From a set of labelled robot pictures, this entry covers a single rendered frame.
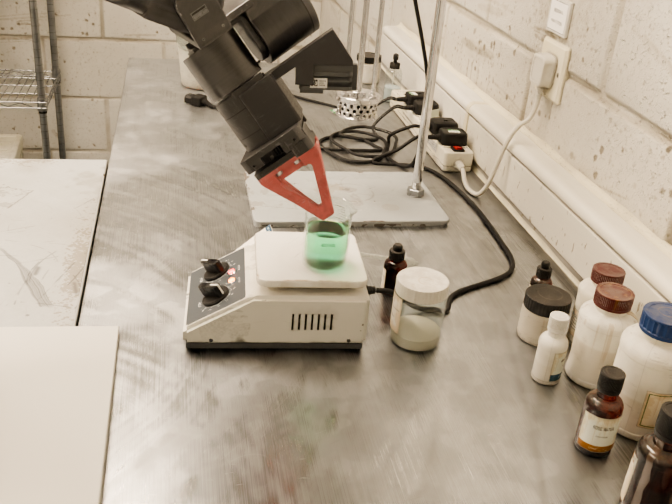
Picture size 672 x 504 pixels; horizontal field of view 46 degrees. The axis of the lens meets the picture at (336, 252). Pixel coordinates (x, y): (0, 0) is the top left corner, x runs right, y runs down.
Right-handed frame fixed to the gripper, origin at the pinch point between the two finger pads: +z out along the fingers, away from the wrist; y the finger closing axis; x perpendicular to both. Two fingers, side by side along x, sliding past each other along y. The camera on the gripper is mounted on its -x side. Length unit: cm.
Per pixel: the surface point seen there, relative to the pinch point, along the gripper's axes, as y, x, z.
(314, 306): 1.7, 7.1, 8.7
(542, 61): 44, -33, 9
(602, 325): -2.1, -17.2, 25.9
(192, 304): 5.2, 19.0, 2.0
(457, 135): 63, -18, 17
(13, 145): 214, 113, -35
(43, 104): 193, 87, -39
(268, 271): 3.2, 9.3, 3.0
